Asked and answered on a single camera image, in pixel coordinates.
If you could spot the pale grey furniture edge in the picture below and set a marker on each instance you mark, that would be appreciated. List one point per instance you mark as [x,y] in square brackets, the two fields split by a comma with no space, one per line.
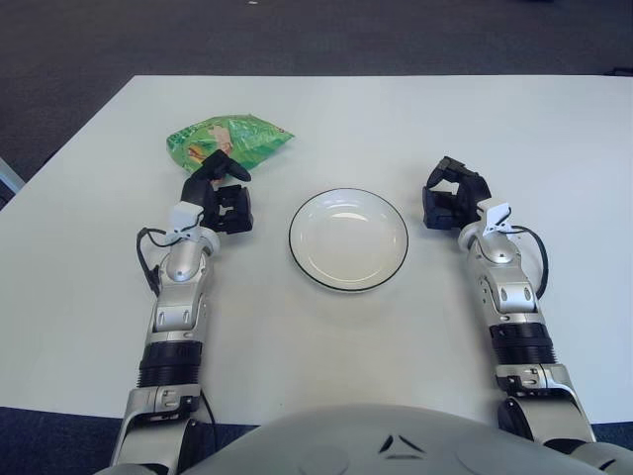
[9,180]

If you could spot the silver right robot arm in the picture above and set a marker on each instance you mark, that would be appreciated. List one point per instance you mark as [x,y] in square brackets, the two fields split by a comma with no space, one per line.
[514,297]

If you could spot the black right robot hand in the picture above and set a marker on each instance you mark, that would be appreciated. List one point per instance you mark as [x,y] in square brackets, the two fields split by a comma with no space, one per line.
[470,193]

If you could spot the black office chair base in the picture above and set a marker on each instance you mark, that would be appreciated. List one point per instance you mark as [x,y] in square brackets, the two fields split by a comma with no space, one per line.
[624,72]

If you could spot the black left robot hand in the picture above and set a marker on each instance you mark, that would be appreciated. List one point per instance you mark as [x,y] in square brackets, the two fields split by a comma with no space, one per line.
[232,213]

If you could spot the green snack bag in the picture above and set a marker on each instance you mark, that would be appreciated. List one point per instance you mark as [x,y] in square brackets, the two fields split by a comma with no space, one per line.
[247,138]

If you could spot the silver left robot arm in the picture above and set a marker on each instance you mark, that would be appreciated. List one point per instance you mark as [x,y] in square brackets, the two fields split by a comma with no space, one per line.
[178,307]

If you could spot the grey robot torso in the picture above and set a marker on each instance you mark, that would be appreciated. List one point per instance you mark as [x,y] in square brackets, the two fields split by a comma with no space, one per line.
[346,445]

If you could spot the white plate with black rim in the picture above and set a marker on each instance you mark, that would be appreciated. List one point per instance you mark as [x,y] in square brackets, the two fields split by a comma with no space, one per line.
[346,247]

